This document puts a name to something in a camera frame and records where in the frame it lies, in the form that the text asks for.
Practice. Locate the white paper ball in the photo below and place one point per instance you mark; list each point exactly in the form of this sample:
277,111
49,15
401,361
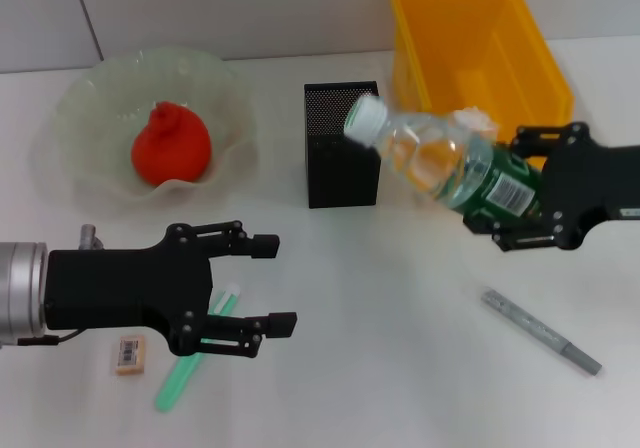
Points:
480,118

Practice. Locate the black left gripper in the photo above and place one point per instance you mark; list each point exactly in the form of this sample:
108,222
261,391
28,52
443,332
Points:
125,288

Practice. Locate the red-orange fruit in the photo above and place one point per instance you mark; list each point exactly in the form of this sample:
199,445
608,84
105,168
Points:
170,148

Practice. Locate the grey marker pen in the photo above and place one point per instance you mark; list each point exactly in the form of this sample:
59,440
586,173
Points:
540,333

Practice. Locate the white and silver left robot arm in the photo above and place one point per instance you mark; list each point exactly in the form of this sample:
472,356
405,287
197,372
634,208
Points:
20,293

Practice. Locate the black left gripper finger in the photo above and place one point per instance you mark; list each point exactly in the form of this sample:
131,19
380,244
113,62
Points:
282,324

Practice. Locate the light green pen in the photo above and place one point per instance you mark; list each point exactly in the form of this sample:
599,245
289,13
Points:
172,388

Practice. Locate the black mesh pen holder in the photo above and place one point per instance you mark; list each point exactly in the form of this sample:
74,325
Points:
340,178

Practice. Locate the clear water bottle green label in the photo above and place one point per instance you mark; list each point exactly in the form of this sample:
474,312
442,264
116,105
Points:
430,158

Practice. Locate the beige eraser with barcode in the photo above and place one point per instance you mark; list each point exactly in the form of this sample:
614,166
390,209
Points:
131,355

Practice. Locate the yellow plastic storage bin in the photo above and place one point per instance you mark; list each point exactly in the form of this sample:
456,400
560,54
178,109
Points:
475,43

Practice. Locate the silver connector plug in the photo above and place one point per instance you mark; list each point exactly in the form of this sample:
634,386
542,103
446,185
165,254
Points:
87,235

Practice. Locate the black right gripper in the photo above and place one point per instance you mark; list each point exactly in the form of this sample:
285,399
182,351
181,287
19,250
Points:
590,183

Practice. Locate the translucent green wavy fruit bowl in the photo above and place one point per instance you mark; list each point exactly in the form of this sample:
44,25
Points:
100,93

